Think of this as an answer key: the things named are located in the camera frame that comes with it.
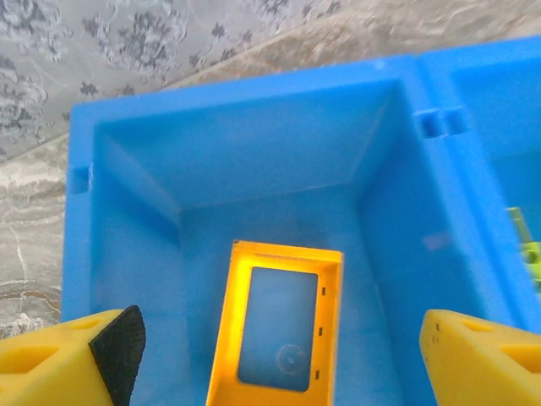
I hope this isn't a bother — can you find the blue bin with green legos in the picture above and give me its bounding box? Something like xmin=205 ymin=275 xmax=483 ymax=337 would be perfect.
xmin=416 ymin=36 xmax=541 ymax=339

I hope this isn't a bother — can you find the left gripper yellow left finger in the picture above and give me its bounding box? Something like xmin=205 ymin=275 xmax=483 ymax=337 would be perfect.
xmin=0 ymin=304 xmax=147 ymax=406

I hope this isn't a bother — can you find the orange lego window frame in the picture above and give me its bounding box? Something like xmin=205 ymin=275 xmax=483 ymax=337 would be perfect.
xmin=205 ymin=239 xmax=345 ymax=406

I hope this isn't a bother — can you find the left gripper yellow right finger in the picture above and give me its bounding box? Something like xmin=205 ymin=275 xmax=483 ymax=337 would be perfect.
xmin=418 ymin=308 xmax=541 ymax=406

